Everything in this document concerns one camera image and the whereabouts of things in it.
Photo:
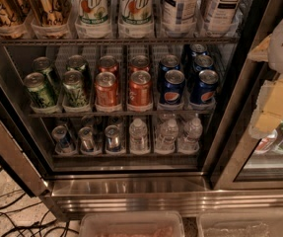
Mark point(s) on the back left green can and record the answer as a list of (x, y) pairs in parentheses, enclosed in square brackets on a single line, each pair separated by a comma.
[(45, 66)]

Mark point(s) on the middle silver blue can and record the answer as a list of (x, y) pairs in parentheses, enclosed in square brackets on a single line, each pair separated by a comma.
[(87, 141)]

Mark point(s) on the water bottle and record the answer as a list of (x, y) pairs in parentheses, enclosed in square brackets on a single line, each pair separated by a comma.
[(188, 142), (138, 137), (167, 136)]

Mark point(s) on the right 7up bottle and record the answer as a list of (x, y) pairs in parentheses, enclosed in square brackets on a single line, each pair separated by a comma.
[(136, 12)]

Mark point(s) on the top wire shelf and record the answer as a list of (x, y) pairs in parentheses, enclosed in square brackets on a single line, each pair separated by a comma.
[(60, 42)]

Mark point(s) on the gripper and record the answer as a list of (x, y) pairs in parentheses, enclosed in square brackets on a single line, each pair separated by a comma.
[(268, 112)]

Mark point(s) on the left clear plastic bin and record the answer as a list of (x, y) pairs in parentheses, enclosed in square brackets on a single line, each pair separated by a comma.
[(132, 224)]

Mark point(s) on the clear plastic bin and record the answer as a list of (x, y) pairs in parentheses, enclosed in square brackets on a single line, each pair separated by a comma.
[(266, 222), (132, 224)]

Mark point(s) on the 7up bottle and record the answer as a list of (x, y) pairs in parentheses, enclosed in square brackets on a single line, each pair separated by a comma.
[(93, 12), (136, 12)]

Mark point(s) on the middle water bottle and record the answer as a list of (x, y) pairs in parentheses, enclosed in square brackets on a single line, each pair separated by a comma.
[(167, 136)]

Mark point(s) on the middle wire shelf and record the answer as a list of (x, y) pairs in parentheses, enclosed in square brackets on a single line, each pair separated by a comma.
[(120, 113)]

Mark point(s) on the front right orange can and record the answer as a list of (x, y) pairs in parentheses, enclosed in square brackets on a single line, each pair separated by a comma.
[(140, 83)]

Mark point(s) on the back right orange can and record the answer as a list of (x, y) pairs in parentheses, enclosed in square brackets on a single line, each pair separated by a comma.
[(139, 63)]

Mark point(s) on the wire shelf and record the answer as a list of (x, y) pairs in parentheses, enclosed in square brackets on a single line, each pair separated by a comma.
[(120, 113), (60, 42)]

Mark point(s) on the front right green can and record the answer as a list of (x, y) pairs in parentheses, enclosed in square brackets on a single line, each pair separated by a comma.
[(74, 88)]

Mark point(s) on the right clear plastic bin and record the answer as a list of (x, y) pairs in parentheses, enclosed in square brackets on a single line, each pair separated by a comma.
[(266, 222)]

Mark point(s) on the orange can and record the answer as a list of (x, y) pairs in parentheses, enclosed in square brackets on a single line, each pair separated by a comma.
[(106, 89), (140, 83), (108, 63), (139, 63)]

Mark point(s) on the right silver blue can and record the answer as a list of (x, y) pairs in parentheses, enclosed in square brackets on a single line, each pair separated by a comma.
[(113, 140)]

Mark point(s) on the left 7up bottle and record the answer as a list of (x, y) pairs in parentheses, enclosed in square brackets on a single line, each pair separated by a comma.
[(93, 12)]

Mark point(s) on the back right pepsi can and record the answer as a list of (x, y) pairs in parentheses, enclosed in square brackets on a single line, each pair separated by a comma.
[(197, 49)]

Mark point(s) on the middle right pepsi can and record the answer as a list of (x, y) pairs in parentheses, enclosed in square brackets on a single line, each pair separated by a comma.
[(202, 62)]

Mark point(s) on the right blue tea bottle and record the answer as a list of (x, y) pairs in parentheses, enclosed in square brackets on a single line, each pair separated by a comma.
[(218, 15)]

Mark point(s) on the right water bottle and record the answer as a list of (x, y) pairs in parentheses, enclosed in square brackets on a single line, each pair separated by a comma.
[(188, 142)]

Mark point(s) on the front left green can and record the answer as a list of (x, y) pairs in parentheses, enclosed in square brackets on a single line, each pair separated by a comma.
[(40, 90)]

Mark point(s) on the right amber drink bottle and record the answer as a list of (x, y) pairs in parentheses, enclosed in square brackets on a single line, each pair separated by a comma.
[(51, 13)]

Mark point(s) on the back left orange can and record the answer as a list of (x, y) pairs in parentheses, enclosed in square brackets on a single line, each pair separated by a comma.
[(108, 63)]

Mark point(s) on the front right pepsi can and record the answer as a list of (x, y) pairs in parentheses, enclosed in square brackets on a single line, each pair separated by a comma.
[(206, 83)]

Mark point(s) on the front left pepsi can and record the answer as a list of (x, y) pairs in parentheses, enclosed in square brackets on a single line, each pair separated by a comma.
[(172, 88)]

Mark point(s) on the open fridge door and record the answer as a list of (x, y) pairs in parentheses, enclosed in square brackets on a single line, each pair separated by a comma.
[(13, 161)]

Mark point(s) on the front left orange can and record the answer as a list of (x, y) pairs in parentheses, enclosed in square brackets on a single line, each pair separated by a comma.
[(106, 89)]

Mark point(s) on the back right green can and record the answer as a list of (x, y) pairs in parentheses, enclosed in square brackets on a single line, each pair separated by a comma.
[(79, 63)]

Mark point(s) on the left water bottle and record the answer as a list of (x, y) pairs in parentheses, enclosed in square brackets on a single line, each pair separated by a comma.
[(138, 137)]

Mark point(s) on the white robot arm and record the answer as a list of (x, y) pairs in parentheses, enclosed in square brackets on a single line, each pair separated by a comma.
[(269, 104)]

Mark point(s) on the closed glass fridge door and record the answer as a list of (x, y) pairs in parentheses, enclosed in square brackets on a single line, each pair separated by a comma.
[(232, 145)]

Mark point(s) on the red can behind glass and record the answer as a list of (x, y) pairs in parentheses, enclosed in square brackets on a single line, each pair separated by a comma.
[(266, 142)]

